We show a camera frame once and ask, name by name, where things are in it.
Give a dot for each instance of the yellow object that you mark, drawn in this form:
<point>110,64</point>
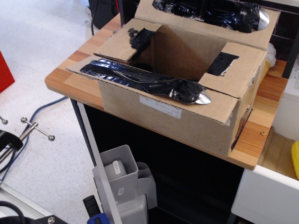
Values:
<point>295,157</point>

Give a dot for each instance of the grey plastic container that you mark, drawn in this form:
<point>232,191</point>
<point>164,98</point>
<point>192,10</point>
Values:
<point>146,200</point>

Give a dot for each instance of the red box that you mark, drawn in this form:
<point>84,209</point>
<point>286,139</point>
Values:
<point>6,77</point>

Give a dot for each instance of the blue handled tool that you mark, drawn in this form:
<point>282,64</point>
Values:
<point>94,213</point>

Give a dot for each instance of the taped brown cardboard box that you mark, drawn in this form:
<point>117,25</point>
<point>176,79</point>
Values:
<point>170,71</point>

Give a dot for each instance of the aluminium frame rail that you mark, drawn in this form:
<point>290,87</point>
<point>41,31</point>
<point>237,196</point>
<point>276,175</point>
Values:
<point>17,209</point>

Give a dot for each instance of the metal bar clamp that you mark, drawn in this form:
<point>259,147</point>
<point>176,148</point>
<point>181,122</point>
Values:
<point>13,145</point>

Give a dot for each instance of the white plastic bag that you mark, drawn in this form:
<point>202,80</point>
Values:
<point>271,54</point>

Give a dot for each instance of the grey square bin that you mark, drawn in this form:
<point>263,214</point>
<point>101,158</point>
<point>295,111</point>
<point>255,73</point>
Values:
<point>121,170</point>

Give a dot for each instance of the black device with cables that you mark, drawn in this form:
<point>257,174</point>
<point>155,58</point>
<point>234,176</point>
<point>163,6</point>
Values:
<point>102,11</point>

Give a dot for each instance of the white drawer unit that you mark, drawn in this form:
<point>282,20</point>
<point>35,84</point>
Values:
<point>270,193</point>

